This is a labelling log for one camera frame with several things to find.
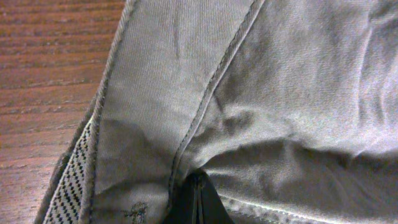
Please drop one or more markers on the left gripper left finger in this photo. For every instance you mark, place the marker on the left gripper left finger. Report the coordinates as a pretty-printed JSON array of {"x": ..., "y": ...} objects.
[{"x": 184, "y": 209}]

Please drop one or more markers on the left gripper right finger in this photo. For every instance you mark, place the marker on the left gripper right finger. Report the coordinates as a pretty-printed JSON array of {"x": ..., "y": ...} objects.
[{"x": 210, "y": 207}]

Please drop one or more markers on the grey shorts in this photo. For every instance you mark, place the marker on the grey shorts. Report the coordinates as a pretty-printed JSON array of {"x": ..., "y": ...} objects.
[{"x": 290, "y": 108}]

